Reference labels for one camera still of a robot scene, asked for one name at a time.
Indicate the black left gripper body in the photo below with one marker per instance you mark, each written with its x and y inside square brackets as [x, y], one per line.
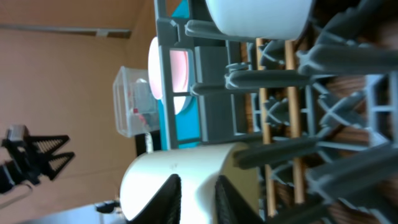
[18, 169]

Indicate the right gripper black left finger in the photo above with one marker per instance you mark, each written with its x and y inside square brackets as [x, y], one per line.
[165, 206]

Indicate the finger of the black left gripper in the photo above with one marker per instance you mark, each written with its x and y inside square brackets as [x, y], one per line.
[52, 165]
[47, 144]

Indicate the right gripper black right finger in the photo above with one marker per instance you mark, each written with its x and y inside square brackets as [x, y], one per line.
[231, 208]

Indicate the cream cup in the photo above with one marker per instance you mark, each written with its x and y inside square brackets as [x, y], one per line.
[198, 168]

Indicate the red snack wrapper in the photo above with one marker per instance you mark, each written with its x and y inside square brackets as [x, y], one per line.
[140, 106]

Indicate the wooden chopstick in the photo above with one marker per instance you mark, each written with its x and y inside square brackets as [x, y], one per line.
[266, 134]
[295, 124]

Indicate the white round plate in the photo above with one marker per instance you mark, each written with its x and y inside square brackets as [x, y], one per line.
[155, 78]

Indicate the white bowl with rice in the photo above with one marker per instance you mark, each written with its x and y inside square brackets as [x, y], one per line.
[267, 19]

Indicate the clear plastic waste bin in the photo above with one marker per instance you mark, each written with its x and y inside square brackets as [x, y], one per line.
[127, 124]

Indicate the grey dishwasher rack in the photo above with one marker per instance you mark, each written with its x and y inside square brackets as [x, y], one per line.
[351, 180]

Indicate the black plastic tray bin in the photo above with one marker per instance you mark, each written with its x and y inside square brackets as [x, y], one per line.
[145, 142]

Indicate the teal serving tray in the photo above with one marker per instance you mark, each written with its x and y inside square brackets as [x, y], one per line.
[187, 122]

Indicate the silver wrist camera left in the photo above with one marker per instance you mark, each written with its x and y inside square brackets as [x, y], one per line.
[17, 132]

